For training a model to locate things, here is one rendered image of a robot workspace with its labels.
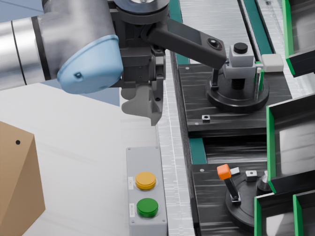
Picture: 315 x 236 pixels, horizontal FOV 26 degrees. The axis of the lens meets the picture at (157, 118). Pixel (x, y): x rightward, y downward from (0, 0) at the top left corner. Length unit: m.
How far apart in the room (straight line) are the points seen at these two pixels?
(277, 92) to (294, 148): 0.73
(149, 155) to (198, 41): 0.48
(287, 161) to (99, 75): 0.23
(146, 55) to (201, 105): 0.57
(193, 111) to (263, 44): 0.35
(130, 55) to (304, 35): 0.29
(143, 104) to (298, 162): 0.29
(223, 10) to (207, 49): 0.99
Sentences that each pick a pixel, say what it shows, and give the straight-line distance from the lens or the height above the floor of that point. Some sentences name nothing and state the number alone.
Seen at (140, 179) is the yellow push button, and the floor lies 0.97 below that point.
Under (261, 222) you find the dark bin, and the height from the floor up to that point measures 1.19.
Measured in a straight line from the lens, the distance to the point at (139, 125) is 1.59.
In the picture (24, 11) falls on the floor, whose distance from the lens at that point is 3.76.
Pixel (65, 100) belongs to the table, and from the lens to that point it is 1.68.
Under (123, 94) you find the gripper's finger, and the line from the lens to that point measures 1.02.
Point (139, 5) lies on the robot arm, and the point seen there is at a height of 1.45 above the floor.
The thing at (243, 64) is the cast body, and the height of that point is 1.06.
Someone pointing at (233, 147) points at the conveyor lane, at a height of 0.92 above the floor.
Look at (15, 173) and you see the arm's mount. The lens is 1.29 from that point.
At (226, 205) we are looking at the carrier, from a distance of 1.24.
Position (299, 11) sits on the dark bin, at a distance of 0.75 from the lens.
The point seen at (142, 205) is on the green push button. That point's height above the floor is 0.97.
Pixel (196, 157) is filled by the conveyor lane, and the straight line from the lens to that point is 1.39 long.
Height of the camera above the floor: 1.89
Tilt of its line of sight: 40 degrees down
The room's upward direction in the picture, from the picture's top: straight up
